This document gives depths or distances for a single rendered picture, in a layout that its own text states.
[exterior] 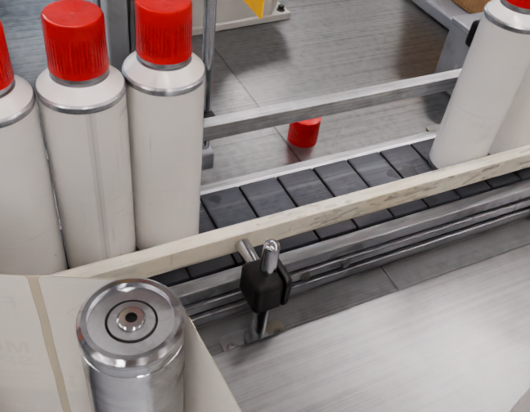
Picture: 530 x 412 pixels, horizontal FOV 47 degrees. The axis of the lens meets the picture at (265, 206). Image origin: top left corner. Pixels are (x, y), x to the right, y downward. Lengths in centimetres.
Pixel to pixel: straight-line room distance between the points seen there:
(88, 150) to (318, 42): 55
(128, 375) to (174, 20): 21
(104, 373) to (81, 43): 19
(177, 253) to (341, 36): 54
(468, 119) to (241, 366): 30
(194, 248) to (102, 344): 24
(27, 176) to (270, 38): 55
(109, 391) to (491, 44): 41
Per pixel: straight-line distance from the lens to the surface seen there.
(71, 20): 35
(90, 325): 22
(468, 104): 56
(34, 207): 40
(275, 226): 47
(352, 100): 53
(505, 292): 53
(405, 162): 61
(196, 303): 48
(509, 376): 48
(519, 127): 63
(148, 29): 36
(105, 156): 38
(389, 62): 87
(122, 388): 22
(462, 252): 62
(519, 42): 53
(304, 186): 55
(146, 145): 40
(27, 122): 37
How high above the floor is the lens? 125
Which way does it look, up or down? 44 degrees down
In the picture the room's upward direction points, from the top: 8 degrees clockwise
